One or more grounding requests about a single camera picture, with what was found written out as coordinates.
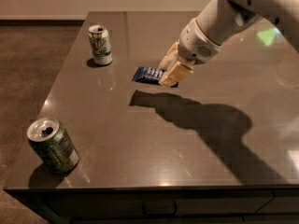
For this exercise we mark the white 7up soda can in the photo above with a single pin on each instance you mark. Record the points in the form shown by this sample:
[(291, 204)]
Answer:
[(100, 44)]

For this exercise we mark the green soda can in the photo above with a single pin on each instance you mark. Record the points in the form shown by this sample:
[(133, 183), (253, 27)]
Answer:
[(49, 139)]

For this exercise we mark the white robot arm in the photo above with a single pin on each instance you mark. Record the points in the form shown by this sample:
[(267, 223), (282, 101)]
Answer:
[(221, 19)]

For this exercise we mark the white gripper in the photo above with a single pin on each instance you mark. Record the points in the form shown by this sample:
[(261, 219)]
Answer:
[(196, 45)]

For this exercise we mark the black drawer handle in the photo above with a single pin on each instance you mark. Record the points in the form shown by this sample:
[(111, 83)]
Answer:
[(159, 209)]

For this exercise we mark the blue rxbar blueberry wrapper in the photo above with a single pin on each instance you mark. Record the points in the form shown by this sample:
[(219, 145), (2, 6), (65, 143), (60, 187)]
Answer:
[(148, 75)]

